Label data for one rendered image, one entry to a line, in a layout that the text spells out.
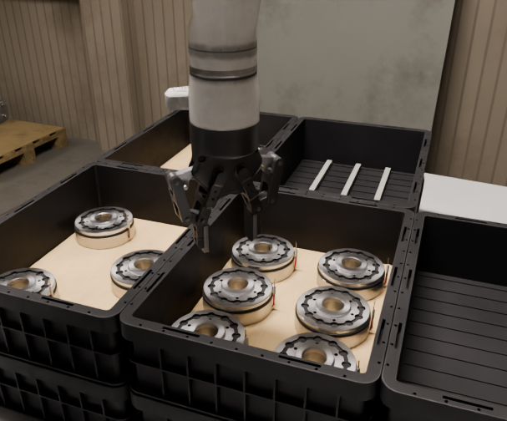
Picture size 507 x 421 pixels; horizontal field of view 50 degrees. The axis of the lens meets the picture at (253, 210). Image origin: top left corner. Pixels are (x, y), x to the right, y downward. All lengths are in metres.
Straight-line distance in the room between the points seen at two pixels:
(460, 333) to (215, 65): 0.50
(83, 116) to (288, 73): 1.74
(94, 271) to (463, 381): 0.57
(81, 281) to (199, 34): 0.50
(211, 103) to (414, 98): 2.05
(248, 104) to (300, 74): 2.14
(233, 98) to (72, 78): 3.42
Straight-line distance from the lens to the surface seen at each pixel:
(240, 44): 0.55
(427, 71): 2.56
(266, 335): 0.77
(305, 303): 0.78
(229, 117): 0.56
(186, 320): 0.75
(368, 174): 1.27
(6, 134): 3.90
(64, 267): 0.96
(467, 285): 0.93
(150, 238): 1.00
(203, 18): 0.54
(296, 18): 2.72
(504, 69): 2.82
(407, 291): 0.71
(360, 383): 0.58
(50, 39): 3.99
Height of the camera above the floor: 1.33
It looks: 28 degrees down
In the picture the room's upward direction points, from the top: straight up
